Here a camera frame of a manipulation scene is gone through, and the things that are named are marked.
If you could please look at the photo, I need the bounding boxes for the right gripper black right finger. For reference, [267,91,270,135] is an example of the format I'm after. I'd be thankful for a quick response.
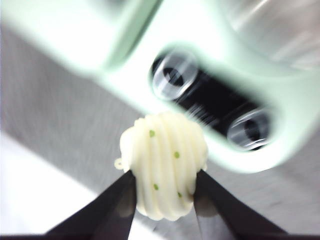
[193,169,287,240]

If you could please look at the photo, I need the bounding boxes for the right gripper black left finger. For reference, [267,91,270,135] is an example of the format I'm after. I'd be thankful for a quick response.
[46,170,138,240]

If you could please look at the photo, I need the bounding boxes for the ribbed white bun green specks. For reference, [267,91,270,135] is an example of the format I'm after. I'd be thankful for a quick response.
[114,111,210,222]

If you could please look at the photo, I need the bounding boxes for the silver control knob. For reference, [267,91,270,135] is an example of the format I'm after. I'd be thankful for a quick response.
[226,107,275,152]
[149,46,200,101]

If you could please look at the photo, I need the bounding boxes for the mint green breakfast machine base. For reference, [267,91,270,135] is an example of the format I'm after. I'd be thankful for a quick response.
[0,0,320,175]

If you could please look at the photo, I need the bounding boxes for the mint green griddle lid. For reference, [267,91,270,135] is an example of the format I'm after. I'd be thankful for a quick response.
[0,0,161,73]

